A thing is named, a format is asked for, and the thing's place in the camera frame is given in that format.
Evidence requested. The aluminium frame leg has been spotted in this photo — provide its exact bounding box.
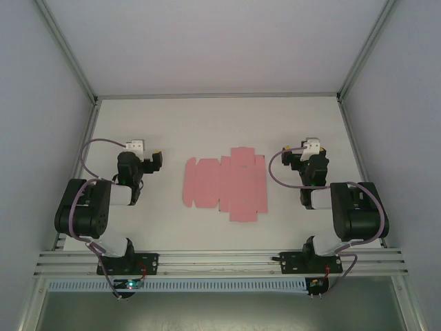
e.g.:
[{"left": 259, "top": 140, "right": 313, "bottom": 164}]
[
  {"left": 17, "top": 275, "right": 48, "bottom": 331},
  {"left": 392, "top": 275, "right": 427, "bottom": 331}
]

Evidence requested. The right arm's black base plate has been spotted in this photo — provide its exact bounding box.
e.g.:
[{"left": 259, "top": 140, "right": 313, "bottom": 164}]
[{"left": 280, "top": 251, "right": 344, "bottom": 276}]

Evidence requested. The pink paper box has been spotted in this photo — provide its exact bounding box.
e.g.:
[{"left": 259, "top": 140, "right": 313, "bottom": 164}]
[{"left": 181, "top": 146, "right": 269, "bottom": 224}]

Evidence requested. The circuit board with green light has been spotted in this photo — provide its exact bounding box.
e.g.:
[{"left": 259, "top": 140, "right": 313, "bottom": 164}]
[{"left": 113, "top": 279, "right": 144, "bottom": 290}]

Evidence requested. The long aluminium frame bar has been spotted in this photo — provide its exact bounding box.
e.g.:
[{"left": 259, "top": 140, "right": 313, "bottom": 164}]
[{"left": 94, "top": 91, "right": 342, "bottom": 101}]

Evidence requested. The white slotted cable duct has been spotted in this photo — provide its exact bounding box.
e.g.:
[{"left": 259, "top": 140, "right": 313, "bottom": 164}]
[{"left": 46, "top": 278, "right": 309, "bottom": 294}]

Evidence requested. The left arm's black base plate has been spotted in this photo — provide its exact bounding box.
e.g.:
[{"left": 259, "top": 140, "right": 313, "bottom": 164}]
[{"left": 96, "top": 252, "right": 160, "bottom": 277}]

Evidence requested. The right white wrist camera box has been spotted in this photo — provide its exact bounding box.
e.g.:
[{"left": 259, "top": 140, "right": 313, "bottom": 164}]
[{"left": 300, "top": 137, "right": 321, "bottom": 163}]

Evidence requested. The aluminium mounting rail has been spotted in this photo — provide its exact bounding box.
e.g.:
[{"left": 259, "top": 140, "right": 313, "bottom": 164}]
[{"left": 33, "top": 250, "right": 410, "bottom": 279}]

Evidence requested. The aluminium side frame bar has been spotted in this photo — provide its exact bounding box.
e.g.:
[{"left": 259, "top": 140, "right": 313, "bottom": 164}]
[
  {"left": 337, "top": 99, "right": 389, "bottom": 249},
  {"left": 51, "top": 101, "right": 101, "bottom": 251}
]

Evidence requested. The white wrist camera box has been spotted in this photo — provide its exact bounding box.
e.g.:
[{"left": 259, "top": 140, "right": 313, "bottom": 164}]
[
  {"left": 123, "top": 139, "right": 145, "bottom": 154},
  {"left": 300, "top": 137, "right": 321, "bottom": 163}
]

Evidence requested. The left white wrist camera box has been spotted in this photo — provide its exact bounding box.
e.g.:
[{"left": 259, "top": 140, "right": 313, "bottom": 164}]
[{"left": 123, "top": 139, "right": 145, "bottom": 154}]

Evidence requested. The black round mount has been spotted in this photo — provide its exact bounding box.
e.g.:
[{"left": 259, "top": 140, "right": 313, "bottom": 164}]
[
  {"left": 308, "top": 275, "right": 330, "bottom": 299},
  {"left": 112, "top": 277, "right": 139, "bottom": 301}
]

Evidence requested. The aluminium frame post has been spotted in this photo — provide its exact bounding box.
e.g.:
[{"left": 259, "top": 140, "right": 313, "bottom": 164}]
[
  {"left": 336, "top": 0, "right": 397, "bottom": 103},
  {"left": 34, "top": 0, "right": 101, "bottom": 104}
]

